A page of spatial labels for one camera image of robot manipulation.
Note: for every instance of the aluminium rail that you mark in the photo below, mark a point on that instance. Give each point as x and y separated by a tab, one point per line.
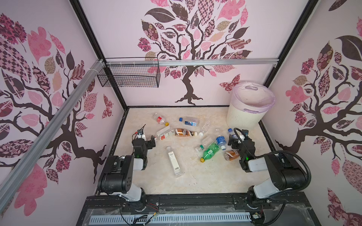
16	177
210	62

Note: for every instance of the green-label clear white-cap bottle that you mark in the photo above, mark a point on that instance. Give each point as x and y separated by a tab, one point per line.
204	144

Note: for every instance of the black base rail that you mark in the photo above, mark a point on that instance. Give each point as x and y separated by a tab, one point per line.
291	209

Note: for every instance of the square frosted white-label bottle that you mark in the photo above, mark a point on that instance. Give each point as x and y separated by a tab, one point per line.
174	162

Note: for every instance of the red-label yellow-cap bottle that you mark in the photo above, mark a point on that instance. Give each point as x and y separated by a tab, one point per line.
160	119

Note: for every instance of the black wire basket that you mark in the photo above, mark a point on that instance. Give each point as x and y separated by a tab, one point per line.
134	72

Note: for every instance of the clear red-green-label bottle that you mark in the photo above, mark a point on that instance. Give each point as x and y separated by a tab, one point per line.
164	133

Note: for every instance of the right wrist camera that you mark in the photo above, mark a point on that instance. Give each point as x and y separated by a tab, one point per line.
244	135

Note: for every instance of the blue-label clear water bottle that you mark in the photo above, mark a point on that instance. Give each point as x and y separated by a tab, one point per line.
220	139

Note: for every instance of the brown coffee bottle right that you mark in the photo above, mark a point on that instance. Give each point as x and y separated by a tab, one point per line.
231	155

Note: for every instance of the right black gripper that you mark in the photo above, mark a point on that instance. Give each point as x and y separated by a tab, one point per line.
234	140

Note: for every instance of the back aluminium rail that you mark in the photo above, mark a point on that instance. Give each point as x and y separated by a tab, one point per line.
210	62

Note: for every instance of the white bin with purple liner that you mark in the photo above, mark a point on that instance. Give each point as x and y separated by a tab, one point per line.
249	103

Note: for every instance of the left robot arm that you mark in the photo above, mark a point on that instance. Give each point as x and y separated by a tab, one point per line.
117	174

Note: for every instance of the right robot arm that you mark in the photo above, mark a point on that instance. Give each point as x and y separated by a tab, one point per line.
287	171

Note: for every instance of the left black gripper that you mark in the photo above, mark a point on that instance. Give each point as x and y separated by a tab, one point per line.
151	142

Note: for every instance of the green soda bottle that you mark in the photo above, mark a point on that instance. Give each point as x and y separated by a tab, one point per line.
210	152

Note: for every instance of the white slotted cable duct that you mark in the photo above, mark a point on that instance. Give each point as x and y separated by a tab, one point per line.
168	219

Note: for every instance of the crumpled clear white-cap bottle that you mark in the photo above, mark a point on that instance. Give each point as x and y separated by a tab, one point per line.
204	128

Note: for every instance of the left aluminium rail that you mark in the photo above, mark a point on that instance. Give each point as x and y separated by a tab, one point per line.
16	177

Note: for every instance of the blue-cap clear bottle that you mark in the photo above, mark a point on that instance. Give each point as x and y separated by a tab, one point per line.
190	121

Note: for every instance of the brown coffee bottle centre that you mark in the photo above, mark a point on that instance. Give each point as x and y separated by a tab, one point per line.
179	132

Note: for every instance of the brown coffee bottle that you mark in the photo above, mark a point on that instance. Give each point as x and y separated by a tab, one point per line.
231	155
179	132

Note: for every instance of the small blue-cap bottle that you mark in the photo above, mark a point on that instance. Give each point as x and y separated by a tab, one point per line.
232	133

